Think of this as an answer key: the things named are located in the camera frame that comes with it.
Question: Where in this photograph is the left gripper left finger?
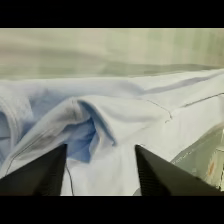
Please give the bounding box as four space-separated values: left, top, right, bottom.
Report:
0 143 68 197

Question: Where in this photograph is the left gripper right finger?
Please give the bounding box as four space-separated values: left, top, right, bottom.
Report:
134 144 224 197

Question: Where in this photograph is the light blue shirt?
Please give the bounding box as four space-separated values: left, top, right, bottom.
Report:
0 68 224 197

